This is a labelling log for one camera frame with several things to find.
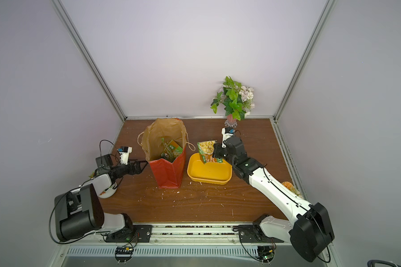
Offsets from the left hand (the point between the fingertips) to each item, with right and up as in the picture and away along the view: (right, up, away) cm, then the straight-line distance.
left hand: (141, 160), depth 89 cm
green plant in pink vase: (+52, +33, -4) cm, 62 cm away
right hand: (+40, +12, -11) cm, 44 cm away
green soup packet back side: (+12, +3, +5) cm, 14 cm away
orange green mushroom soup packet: (+16, +7, +11) cm, 21 cm away
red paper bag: (+17, -6, -9) cm, 20 cm away
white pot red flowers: (-3, -4, -29) cm, 29 cm away
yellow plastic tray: (+38, -7, -1) cm, 39 cm away
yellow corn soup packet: (+36, +7, -6) cm, 37 cm away
